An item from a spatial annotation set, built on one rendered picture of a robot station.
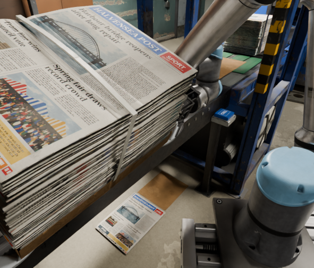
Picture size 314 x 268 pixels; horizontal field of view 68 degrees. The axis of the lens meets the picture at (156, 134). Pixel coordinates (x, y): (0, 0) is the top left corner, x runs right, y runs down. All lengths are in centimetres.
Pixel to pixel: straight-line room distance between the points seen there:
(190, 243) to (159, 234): 94
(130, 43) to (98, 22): 9
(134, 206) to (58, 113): 144
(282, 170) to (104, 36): 42
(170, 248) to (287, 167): 115
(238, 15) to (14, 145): 43
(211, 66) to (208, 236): 49
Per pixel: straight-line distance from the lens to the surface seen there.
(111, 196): 85
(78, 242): 163
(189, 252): 65
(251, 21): 214
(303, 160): 53
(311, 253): 69
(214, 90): 80
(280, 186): 48
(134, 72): 41
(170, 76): 42
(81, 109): 32
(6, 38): 45
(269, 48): 131
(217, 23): 54
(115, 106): 34
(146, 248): 155
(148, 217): 165
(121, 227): 162
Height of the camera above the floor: 134
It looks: 34 degrees down
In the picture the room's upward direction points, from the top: straight up
